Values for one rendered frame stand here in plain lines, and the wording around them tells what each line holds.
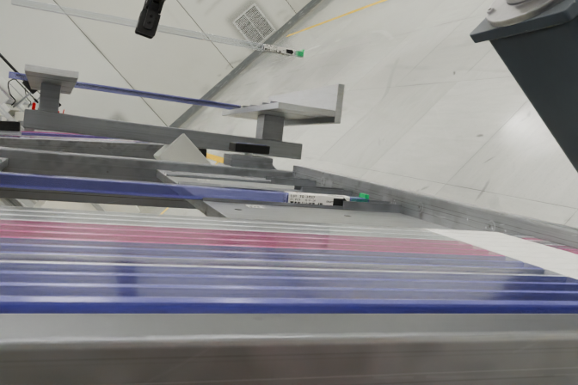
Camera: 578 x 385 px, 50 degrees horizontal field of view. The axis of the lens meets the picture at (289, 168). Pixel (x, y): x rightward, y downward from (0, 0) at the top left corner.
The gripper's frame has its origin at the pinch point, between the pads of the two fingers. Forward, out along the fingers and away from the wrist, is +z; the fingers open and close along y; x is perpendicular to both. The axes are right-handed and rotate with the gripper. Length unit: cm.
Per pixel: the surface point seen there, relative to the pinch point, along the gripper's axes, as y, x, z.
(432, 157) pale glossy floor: -93, 125, -9
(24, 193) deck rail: 25.7, -10.6, 30.9
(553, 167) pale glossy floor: -31, 124, -8
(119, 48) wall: -709, 39, -111
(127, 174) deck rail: 26.3, 0.7, 25.2
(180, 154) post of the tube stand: 3.1, 11.1, 20.1
